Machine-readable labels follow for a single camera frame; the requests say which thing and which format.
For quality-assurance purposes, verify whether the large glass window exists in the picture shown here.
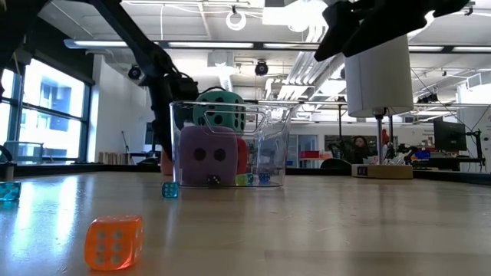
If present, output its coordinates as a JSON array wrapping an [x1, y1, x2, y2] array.
[[0, 57, 93, 164]]

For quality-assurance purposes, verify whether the small orange translucent die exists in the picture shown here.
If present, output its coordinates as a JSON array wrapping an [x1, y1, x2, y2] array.
[[84, 215, 146, 272]]

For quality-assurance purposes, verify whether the black computer monitor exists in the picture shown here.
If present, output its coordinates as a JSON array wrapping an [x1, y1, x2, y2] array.
[[433, 119, 468, 153]]

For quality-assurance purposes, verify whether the long ceiling light strip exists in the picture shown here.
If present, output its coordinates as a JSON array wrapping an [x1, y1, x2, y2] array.
[[63, 37, 323, 51]]

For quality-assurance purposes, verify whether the row of wooden blocks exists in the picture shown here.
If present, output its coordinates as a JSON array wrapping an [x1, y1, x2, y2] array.
[[98, 151, 130, 166]]

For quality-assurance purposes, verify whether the clear plastic bin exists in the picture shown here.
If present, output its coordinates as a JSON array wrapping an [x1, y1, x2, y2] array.
[[169, 100, 292, 188]]

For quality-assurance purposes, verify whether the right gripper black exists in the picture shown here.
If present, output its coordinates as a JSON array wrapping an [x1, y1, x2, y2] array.
[[314, 0, 471, 62]]

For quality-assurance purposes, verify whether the large red foam die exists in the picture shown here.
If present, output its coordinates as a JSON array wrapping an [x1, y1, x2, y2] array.
[[236, 136, 249, 176]]

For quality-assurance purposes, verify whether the white ceiling ring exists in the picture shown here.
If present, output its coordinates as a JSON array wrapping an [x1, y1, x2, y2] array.
[[225, 10, 248, 32]]

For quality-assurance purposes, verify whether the white shade table lamp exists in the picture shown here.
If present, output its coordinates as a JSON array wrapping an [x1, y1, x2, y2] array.
[[342, 34, 415, 180]]

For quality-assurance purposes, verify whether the person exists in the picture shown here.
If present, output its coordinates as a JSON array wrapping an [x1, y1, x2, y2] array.
[[347, 135, 371, 165]]

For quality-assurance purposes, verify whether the large mint green foam die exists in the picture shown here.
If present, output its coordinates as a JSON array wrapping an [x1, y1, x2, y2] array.
[[192, 90, 247, 134]]

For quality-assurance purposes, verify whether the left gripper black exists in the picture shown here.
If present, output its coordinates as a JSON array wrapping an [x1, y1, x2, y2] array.
[[145, 71, 200, 160]]

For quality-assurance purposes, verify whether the large pink foam die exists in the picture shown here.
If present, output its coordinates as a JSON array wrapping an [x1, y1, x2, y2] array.
[[160, 149, 174, 176]]

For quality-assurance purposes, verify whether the large purple foam die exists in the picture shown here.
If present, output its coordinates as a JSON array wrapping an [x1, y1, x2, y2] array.
[[179, 125, 239, 187]]

